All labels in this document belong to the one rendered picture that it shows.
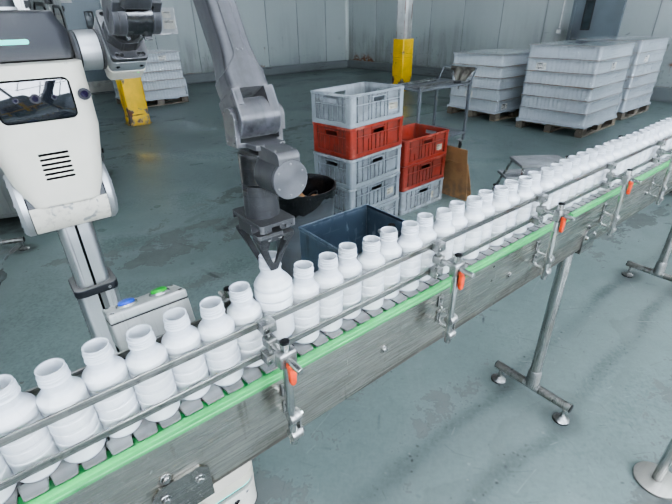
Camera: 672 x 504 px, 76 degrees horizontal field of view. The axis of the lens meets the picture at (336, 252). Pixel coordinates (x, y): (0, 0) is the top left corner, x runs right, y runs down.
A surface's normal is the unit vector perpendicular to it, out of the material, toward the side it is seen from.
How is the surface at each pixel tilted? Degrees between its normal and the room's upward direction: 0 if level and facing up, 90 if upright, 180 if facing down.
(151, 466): 90
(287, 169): 89
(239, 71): 62
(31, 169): 90
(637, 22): 90
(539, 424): 0
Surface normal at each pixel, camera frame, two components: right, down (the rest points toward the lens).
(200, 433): 0.62, 0.36
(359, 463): -0.02, -0.88
